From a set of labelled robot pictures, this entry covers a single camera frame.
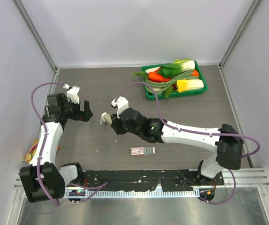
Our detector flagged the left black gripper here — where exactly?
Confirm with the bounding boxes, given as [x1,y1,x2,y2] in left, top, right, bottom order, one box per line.
[61,96,92,122]

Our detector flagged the white beige stapler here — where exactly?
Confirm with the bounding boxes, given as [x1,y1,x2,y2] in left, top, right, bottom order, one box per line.
[100,112,112,126]

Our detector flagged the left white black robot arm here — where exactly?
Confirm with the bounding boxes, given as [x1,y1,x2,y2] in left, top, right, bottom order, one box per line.
[19,93,93,203]

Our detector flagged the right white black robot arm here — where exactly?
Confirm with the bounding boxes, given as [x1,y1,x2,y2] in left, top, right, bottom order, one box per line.
[110,108,244,185]

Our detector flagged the red white staple box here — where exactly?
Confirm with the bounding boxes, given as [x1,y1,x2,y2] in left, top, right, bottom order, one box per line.
[130,147,156,156]

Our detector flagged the green plastic tray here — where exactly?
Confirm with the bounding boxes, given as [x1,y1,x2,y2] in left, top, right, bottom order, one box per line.
[136,60,208,101]

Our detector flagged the green toy long beans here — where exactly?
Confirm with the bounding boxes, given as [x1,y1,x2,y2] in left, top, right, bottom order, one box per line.
[142,70,200,94]

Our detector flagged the orange toy carrot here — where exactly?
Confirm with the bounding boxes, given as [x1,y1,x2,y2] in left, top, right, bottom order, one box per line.
[148,72,171,83]

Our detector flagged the white toy radish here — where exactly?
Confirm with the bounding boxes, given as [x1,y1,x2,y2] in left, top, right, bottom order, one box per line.
[144,67,161,74]

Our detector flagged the yellow white toy cabbage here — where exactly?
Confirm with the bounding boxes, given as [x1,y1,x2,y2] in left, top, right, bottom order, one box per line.
[176,79,204,93]

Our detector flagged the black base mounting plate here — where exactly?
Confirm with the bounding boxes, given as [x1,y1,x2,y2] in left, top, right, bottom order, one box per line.
[57,169,225,192]

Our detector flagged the colourful snack packet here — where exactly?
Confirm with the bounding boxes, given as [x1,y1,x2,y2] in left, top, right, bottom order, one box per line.
[23,138,39,163]

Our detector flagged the white green toy bok choy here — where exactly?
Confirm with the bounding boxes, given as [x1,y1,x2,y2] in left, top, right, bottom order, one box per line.
[160,59,195,77]

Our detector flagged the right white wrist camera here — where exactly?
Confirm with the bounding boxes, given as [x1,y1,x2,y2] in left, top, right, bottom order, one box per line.
[111,96,129,118]

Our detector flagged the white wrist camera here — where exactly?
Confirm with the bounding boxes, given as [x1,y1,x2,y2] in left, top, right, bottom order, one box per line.
[63,84,81,104]
[111,96,129,118]

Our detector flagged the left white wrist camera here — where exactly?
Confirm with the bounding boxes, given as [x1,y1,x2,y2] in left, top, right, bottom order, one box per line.
[63,84,81,104]

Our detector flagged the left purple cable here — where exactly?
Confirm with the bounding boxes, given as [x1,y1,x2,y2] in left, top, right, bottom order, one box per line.
[30,82,108,207]

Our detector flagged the purple cable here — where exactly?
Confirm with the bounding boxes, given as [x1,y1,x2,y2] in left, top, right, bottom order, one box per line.
[30,82,108,207]
[117,81,261,205]

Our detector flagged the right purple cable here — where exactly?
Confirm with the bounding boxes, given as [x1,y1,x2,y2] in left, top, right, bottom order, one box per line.
[117,81,261,205]

